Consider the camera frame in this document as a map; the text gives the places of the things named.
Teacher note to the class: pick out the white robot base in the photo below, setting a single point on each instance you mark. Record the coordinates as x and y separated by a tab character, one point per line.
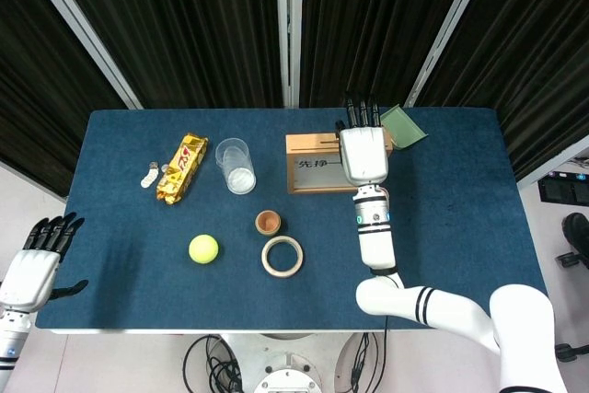
294	361

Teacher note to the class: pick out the clear plastic cup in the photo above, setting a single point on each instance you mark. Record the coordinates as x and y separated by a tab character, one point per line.
237	167

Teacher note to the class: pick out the dark pleated curtain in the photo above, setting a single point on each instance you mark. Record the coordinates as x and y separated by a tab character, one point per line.
41	80
377	20
534	43
184	29

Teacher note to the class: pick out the green plastic tray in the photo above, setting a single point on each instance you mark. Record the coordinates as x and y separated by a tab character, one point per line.
405	128

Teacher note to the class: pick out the yellow tennis ball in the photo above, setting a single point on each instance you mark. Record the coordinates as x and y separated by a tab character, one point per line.
203	249

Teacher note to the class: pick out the white frame post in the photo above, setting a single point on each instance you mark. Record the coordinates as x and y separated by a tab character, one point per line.
448	29
78	25
288	29
552	163

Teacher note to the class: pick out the black office chair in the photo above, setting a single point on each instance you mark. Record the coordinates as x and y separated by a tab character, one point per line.
575	236

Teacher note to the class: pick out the black electronic device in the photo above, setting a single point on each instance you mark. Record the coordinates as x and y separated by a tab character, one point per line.
563	188

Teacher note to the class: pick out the white tape roll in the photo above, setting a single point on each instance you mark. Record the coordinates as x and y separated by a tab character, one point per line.
267	264

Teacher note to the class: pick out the golden snack packet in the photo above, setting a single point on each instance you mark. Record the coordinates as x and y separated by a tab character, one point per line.
181	167

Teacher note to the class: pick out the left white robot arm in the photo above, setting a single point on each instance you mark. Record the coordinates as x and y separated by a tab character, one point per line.
11	342

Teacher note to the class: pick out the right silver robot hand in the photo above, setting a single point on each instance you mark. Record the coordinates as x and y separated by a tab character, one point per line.
366	153

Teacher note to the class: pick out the blue table cloth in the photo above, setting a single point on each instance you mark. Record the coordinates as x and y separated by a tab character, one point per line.
294	301

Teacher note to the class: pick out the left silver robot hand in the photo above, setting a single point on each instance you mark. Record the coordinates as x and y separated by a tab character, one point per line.
30	273

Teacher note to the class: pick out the wooden frame money box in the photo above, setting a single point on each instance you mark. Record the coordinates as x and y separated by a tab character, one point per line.
317	172

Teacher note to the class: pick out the small green wooden cup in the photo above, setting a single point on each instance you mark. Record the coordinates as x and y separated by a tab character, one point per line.
268	222

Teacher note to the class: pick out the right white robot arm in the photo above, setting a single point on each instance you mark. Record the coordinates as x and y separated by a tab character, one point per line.
437	305

